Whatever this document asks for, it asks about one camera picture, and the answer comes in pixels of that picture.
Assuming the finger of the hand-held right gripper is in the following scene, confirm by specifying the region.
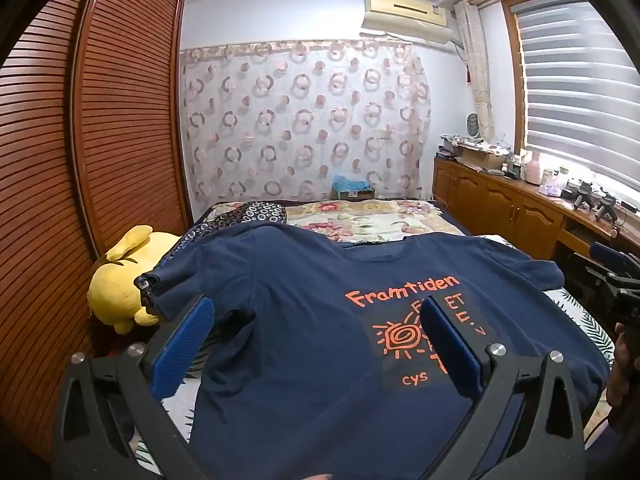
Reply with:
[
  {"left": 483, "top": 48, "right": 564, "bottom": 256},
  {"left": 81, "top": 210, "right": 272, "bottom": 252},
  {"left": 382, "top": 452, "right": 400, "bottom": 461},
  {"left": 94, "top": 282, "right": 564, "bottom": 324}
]
[{"left": 590, "top": 242, "right": 632, "bottom": 273}]

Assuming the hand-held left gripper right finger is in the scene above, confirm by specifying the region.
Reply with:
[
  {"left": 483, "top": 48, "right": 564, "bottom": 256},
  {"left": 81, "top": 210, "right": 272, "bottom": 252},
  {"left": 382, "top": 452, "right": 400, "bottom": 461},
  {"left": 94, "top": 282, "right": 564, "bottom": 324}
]
[{"left": 420, "top": 296, "right": 586, "bottom": 480}]

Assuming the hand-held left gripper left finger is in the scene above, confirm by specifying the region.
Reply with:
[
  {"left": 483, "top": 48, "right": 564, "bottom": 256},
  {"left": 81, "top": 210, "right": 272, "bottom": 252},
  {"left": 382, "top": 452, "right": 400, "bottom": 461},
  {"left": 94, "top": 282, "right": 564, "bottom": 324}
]
[{"left": 50, "top": 296, "right": 221, "bottom": 480}]

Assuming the navy blue printed t-shirt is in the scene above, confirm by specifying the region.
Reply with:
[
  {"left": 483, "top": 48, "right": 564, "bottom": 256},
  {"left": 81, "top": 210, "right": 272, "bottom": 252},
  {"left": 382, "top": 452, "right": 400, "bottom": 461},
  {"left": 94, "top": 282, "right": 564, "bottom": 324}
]
[{"left": 142, "top": 222, "right": 611, "bottom": 480}]

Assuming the blue ring-patterned garment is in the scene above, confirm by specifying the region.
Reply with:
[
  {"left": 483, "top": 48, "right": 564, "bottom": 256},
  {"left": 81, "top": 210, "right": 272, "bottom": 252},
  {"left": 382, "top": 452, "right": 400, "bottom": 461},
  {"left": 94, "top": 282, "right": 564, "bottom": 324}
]
[{"left": 192, "top": 201, "right": 290, "bottom": 241}]

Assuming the person's right hand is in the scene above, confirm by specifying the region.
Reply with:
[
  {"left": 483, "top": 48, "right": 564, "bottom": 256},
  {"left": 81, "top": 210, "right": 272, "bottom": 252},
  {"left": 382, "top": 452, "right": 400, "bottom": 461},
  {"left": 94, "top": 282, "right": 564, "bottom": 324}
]
[{"left": 606, "top": 324, "right": 640, "bottom": 428}]

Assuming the leaf-print bedsheet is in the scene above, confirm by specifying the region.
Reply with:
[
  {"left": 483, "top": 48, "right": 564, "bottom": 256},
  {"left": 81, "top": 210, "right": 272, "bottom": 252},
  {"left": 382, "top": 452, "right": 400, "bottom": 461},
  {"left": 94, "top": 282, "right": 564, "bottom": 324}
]
[{"left": 130, "top": 232, "right": 618, "bottom": 480}]

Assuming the yellow plush toy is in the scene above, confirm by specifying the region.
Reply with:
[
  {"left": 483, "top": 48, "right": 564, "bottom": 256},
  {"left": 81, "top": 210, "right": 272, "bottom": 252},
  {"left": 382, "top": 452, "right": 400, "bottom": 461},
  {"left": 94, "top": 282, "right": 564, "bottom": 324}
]
[{"left": 87, "top": 225, "right": 183, "bottom": 336}]

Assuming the pink bottle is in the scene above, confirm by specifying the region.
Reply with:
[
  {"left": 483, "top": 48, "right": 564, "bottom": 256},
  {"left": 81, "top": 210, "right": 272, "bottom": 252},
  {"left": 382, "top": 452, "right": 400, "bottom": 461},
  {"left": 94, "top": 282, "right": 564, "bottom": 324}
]
[{"left": 522, "top": 152, "right": 543, "bottom": 186}]

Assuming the wooden sideboard cabinet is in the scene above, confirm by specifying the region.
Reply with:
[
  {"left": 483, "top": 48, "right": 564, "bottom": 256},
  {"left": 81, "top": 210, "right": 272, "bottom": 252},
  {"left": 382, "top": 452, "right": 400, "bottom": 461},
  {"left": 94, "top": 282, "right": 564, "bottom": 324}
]
[{"left": 432, "top": 157, "right": 640, "bottom": 271}]

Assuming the floral blanket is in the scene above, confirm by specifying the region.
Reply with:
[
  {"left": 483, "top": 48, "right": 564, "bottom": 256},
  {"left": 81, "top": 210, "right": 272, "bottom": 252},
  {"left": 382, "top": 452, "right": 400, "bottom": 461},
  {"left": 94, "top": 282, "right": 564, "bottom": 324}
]
[{"left": 285, "top": 199, "right": 471, "bottom": 246}]

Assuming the open cardboard box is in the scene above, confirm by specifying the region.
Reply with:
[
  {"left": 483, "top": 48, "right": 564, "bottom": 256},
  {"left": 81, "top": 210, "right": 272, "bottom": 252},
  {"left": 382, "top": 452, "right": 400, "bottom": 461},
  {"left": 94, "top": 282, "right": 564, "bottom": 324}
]
[{"left": 452, "top": 145, "right": 506, "bottom": 171}]

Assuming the striped window blind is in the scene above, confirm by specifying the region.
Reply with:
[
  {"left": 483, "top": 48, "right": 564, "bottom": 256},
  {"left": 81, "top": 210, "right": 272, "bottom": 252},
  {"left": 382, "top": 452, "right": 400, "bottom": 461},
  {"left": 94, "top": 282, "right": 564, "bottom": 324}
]
[{"left": 515, "top": 0, "right": 640, "bottom": 186}]

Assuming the floral cloth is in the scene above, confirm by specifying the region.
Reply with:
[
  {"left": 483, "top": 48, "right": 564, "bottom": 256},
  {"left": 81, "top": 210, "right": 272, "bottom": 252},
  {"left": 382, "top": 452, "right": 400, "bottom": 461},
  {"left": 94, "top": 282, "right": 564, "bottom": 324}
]
[{"left": 440, "top": 132, "right": 511, "bottom": 153}]

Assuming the blue item on box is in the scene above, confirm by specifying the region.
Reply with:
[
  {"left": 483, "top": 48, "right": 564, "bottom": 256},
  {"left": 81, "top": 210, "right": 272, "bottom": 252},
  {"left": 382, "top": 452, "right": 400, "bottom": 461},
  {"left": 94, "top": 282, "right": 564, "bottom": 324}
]
[{"left": 331, "top": 175, "right": 376, "bottom": 202}]

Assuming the tied cream curtain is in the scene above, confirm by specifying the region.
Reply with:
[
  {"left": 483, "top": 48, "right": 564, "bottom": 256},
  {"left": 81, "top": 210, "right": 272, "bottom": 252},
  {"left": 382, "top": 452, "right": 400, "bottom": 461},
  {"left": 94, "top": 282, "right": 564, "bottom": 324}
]
[{"left": 454, "top": 0, "right": 496, "bottom": 141}]

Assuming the wooden louvered wardrobe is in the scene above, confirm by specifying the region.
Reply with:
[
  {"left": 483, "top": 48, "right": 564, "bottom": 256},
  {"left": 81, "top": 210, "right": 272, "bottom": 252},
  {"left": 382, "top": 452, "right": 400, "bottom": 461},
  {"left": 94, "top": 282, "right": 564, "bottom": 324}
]
[{"left": 0, "top": 0, "right": 193, "bottom": 461}]

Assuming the ring-patterned sheer curtain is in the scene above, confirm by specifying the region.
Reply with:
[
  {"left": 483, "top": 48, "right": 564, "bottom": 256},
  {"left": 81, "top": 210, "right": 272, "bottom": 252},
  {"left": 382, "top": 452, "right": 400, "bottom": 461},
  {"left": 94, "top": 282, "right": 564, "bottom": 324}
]
[{"left": 179, "top": 40, "right": 433, "bottom": 211}]

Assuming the white wall air conditioner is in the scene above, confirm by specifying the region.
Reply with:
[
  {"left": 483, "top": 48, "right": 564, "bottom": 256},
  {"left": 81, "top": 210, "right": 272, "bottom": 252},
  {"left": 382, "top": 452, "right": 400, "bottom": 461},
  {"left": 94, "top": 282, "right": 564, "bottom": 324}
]
[{"left": 361, "top": 0, "right": 463, "bottom": 46}]

